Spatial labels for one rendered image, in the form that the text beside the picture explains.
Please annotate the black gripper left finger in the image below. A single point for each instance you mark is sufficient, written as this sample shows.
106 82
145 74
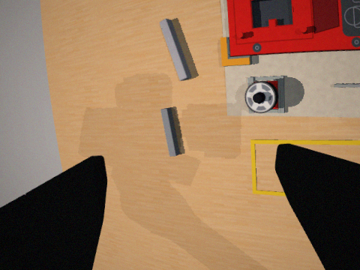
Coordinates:
57 225

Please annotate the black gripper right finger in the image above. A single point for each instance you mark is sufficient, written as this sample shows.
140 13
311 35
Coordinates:
324 193

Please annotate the yellow rectangular tape outline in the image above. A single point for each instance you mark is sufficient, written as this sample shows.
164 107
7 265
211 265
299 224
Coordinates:
253 152

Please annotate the black wheel with grey hub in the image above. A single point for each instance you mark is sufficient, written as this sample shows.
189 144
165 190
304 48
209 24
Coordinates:
270 92

